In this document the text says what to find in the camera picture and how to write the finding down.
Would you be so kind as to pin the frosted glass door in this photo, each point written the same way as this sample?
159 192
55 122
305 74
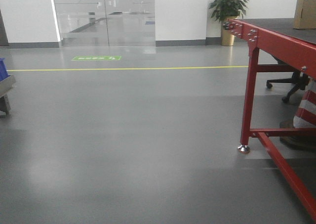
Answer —
106 22

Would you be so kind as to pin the red white striped cone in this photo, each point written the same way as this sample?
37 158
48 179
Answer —
305 116

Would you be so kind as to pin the red metal conveyor frame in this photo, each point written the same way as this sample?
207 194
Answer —
273 50

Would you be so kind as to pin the green potted plant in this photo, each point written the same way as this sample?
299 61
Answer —
222 9

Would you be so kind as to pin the gold plant pot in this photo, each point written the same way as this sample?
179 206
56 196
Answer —
227 39

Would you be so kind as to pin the grey metal cart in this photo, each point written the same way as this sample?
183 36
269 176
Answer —
5 86

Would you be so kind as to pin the green floor sign sticker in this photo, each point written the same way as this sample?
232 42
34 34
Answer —
97 58

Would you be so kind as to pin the large stacked cardboard box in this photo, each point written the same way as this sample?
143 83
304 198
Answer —
305 14

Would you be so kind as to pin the blue plastic bin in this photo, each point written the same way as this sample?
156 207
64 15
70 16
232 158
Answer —
3 71

